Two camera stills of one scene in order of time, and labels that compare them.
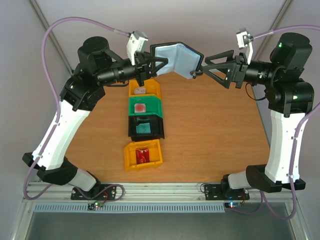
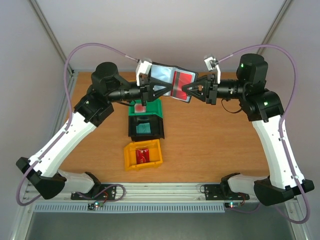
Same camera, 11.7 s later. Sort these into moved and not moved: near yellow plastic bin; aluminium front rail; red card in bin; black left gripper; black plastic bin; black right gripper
Moved: black left gripper; black right gripper
Not moved: aluminium front rail; near yellow plastic bin; black plastic bin; red card in bin
